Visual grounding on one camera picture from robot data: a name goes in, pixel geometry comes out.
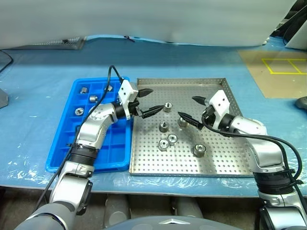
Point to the blue foam table cover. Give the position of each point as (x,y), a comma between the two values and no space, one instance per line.
(168,64)

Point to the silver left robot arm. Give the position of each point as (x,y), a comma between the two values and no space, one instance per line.
(88,131)

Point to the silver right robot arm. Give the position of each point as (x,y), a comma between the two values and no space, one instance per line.
(266,153)

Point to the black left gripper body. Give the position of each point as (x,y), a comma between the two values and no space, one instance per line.
(133,106)

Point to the perforated metal tray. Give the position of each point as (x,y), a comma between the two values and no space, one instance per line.
(216,158)

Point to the brown cardboard sheet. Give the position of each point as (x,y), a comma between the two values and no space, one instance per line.
(263,83)

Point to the dark grey rounded device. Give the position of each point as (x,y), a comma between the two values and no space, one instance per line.
(301,102)

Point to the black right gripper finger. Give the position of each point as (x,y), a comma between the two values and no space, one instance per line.
(190,119)
(201,100)

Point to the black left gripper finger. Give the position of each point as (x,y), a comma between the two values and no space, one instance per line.
(144,93)
(151,111)

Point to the metal nut blue tray right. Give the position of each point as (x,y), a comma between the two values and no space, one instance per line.
(109,88)

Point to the grey rounded cylinder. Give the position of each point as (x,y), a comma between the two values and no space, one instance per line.
(117,210)
(189,208)

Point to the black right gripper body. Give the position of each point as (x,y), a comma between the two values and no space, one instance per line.
(208,116)

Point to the grey perforated metal plate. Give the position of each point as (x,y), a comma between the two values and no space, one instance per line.
(60,43)

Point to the dark grey robot torso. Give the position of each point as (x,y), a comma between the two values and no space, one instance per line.
(168,224)

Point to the grey metal stand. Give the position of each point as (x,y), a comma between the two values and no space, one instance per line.
(3,98)

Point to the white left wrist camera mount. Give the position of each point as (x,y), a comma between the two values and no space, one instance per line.
(126,92)

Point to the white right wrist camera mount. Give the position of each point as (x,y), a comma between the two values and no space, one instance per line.
(220,100)

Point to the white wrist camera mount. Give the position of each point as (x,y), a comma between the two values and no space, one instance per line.
(220,100)
(126,92)

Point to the white backdrop sheet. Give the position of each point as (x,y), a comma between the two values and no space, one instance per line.
(144,19)

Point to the dark rounded plate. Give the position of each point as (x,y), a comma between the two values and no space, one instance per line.
(3,61)

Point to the blue plastic compartment tray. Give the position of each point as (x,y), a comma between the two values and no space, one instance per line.
(115,153)

